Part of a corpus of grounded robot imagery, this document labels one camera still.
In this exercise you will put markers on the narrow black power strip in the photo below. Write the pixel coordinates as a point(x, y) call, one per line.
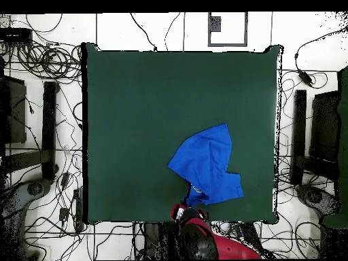
point(78, 209)

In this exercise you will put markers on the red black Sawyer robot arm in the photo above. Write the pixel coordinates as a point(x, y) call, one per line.
point(233, 247)

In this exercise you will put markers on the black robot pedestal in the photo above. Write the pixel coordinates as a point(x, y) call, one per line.
point(160, 242)

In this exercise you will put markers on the green cloth sheet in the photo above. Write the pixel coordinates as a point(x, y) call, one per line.
point(343, 136)

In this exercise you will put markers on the black stand bar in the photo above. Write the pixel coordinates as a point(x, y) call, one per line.
point(49, 130)
point(299, 130)

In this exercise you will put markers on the small grey square plate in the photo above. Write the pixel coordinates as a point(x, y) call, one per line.
point(215, 24)

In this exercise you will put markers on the flat black device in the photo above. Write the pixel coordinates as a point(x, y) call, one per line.
point(15, 34)

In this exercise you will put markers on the grey square floor frame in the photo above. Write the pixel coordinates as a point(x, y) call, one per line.
point(227, 44)

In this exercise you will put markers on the black box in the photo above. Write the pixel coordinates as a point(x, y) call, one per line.
point(325, 127)
point(16, 114)

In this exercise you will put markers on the small black plug adapter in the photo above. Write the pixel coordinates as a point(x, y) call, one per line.
point(64, 214)

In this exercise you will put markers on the blue shirt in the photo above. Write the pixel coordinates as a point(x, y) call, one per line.
point(209, 163)

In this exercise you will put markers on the dark green table cloth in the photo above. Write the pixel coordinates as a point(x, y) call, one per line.
point(149, 108)

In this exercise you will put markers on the black power adapter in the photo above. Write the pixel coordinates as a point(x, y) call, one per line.
point(305, 77)

